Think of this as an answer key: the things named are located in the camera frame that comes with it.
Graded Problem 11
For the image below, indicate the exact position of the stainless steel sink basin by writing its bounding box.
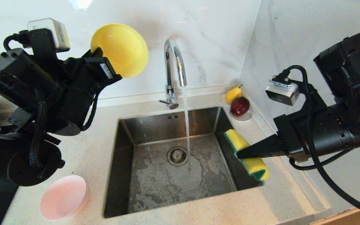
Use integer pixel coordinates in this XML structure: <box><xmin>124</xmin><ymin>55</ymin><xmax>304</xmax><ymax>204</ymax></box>
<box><xmin>103</xmin><ymin>107</ymin><xmax>264</xmax><ymax>218</ymax></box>

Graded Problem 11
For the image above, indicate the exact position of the round metal drain strainer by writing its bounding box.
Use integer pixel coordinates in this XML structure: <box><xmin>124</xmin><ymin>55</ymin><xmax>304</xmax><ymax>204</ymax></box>
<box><xmin>167</xmin><ymin>147</ymin><xmax>189</xmax><ymax>167</ymax></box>

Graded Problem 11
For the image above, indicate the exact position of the pink plastic bowl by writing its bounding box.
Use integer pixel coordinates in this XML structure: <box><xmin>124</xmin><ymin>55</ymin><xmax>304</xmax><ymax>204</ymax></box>
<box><xmin>40</xmin><ymin>175</ymin><xmax>89</xmax><ymax>220</ymax></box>

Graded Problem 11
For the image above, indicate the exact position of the running water stream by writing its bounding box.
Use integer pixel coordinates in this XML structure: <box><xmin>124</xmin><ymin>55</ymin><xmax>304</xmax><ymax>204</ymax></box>
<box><xmin>182</xmin><ymin>86</ymin><xmax>192</xmax><ymax>171</ymax></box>

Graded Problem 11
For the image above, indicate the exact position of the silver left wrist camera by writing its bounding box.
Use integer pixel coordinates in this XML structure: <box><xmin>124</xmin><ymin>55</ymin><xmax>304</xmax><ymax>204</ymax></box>
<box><xmin>27</xmin><ymin>18</ymin><xmax>71</xmax><ymax>53</ymax></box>

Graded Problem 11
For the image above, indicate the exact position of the chrome gooseneck faucet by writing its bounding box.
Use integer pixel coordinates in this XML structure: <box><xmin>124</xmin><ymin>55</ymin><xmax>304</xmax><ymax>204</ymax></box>
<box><xmin>159</xmin><ymin>39</ymin><xmax>188</xmax><ymax>110</ymax></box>

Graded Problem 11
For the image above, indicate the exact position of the yellow plastic bowl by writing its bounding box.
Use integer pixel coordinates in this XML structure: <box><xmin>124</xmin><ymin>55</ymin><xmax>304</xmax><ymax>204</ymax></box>
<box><xmin>90</xmin><ymin>23</ymin><xmax>149</xmax><ymax>78</ymax></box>

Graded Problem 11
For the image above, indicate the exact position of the dark red apple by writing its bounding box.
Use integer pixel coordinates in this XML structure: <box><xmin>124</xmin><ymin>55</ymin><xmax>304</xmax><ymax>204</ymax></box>
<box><xmin>230</xmin><ymin>97</ymin><xmax>250</xmax><ymax>117</ymax></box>

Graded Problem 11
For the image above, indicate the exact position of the yellow pear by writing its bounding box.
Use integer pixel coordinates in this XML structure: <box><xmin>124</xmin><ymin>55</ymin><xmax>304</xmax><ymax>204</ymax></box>
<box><xmin>225</xmin><ymin>84</ymin><xmax>242</xmax><ymax>104</ymax></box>

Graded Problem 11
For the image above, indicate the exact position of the yellow green sponge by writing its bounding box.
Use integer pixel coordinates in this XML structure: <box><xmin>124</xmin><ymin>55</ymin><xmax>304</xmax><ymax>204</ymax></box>
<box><xmin>224</xmin><ymin>129</ymin><xmax>270</xmax><ymax>182</ymax></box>

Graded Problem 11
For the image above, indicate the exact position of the black smooth arm cable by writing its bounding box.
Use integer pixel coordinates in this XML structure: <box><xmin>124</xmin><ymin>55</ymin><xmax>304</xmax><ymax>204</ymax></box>
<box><xmin>282</xmin><ymin>65</ymin><xmax>360</xmax><ymax>218</ymax></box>
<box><xmin>81</xmin><ymin>91</ymin><xmax>99</xmax><ymax>132</ymax></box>

